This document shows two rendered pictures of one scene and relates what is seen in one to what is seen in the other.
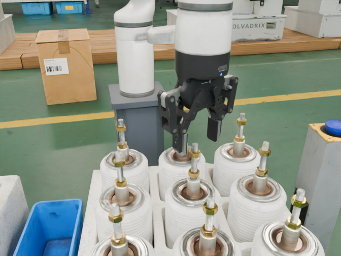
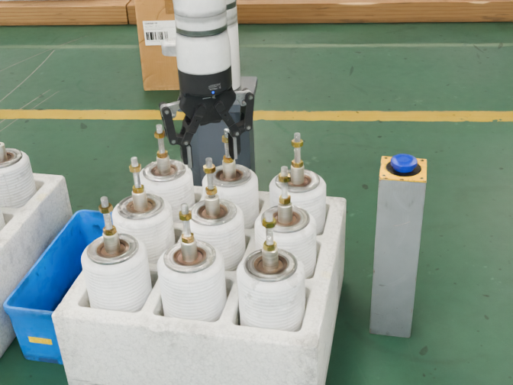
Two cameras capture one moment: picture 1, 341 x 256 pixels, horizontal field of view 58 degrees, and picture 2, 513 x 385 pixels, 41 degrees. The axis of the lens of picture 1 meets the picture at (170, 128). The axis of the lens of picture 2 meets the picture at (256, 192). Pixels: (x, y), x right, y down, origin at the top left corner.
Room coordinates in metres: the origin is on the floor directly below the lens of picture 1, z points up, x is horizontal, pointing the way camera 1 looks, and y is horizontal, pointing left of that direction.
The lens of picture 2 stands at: (-0.42, -0.42, 0.84)
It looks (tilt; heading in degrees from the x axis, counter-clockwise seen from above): 31 degrees down; 20
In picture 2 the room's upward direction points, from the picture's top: 2 degrees counter-clockwise
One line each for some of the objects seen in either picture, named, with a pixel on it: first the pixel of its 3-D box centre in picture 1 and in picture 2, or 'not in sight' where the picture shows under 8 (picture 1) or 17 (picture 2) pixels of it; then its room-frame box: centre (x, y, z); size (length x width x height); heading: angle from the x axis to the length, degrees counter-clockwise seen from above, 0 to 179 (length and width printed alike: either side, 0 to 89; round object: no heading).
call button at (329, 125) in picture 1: (335, 128); (403, 164); (0.53, -0.32, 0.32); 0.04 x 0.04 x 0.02
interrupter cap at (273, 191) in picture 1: (258, 188); (285, 218); (0.43, -0.15, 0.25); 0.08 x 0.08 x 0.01
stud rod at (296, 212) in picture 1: (296, 213); (269, 234); (0.32, -0.17, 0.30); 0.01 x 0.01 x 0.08
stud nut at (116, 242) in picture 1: (118, 237); (109, 230); (0.29, 0.07, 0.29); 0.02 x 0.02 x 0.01; 84
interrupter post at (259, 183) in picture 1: (259, 182); (285, 211); (0.43, -0.15, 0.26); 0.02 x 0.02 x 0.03
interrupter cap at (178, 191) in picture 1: (193, 192); (213, 211); (0.42, -0.04, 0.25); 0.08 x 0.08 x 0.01
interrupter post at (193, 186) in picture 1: (193, 186); (212, 205); (0.42, -0.04, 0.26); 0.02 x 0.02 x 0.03
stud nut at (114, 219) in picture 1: (115, 215); (105, 208); (0.29, 0.07, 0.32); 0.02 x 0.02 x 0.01; 84
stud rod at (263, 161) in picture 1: (263, 162); (285, 189); (0.43, -0.15, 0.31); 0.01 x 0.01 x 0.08
